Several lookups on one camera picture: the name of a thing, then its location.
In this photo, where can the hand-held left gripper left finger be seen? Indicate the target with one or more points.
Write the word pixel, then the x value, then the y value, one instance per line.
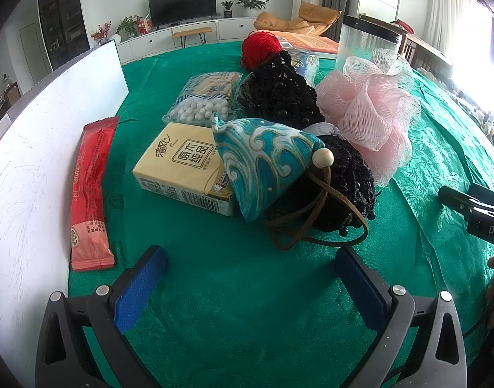
pixel 140 287

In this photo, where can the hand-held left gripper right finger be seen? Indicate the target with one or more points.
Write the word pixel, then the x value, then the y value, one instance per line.
pixel 362 287

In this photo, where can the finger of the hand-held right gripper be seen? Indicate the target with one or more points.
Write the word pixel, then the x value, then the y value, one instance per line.
pixel 455 198

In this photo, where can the yellow tissue pack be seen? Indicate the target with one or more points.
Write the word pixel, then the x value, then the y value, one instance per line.
pixel 178 161

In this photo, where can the blue wave-patterned pouch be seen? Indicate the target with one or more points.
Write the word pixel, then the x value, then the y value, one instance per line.
pixel 263 157

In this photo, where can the red snack packet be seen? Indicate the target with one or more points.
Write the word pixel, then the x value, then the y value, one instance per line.
pixel 91 194

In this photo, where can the green tablecloth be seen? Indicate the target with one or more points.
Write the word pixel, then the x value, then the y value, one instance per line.
pixel 247 291

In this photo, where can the pink mesh bath sponge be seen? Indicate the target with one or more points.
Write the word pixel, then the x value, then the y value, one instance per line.
pixel 372 109

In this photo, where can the wooden chair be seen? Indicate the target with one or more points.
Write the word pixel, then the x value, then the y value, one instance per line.
pixel 428 52

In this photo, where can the white board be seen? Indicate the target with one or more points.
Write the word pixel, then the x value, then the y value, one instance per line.
pixel 37 149

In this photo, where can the clear plastic jar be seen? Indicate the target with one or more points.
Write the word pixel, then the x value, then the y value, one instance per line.
pixel 360 44

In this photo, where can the bag of white balls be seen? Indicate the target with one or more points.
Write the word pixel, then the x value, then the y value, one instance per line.
pixel 202 97

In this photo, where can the black trash bag roll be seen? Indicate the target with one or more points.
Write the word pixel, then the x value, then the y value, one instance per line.
pixel 305 62

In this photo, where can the black beaded knit bag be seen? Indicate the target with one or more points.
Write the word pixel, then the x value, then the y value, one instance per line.
pixel 275 89

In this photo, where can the orange book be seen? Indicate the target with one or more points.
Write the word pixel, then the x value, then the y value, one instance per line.
pixel 307 42

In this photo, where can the orange lounge chair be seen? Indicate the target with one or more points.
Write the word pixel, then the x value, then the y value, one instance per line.
pixel 307 18

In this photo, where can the white tv cabinet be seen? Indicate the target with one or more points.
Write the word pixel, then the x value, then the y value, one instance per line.
pixel 158 42

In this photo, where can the red yarn ball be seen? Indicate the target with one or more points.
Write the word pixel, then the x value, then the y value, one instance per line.
pixel 259 48

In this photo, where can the red flowers in white vase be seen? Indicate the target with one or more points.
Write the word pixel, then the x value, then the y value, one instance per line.
pixel 105 32

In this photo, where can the red gift box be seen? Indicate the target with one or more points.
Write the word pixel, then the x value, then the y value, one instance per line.
pixel 144 26

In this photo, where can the wooden bench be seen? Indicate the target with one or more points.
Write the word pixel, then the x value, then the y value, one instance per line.
pixel 192 31

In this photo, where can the bushy potted plant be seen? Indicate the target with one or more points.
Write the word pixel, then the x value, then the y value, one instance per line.
pixel 127 26

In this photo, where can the dark glass bookcase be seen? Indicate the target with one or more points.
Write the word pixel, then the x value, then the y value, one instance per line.
pixel 63 20

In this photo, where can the large potted plant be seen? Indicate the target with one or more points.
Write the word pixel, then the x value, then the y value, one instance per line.
pixel 251 2

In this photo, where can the black television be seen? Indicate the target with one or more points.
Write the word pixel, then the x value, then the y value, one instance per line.
pixel 182 6

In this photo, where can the small potted plant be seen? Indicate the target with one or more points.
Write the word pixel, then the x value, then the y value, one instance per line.
pixel 227 8

